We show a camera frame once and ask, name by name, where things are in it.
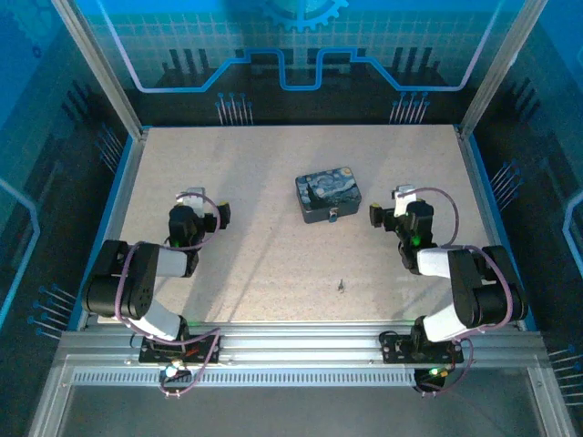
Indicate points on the starry night painted tin box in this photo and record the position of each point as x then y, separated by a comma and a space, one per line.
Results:
325, 189

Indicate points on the small metal key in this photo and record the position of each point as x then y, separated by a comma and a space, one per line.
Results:
340, 285

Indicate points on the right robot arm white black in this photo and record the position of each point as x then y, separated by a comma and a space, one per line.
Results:
432, 261

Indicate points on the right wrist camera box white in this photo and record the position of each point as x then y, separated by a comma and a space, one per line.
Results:
403, 198

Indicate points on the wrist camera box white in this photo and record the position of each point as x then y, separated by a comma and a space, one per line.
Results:
403, 198
193, 196

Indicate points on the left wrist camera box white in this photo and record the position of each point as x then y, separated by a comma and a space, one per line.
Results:
193, 196

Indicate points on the aluminium table side rail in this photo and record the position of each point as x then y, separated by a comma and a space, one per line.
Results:
120, 209
483, 191

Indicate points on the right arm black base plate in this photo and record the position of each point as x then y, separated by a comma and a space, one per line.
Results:
394, 348

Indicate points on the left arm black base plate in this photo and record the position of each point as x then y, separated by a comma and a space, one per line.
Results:
205, 352

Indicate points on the aluminium front mounting rail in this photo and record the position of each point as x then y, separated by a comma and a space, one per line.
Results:
296, 343

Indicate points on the aluminium frame post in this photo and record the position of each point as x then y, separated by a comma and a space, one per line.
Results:
98, 68
498, 68

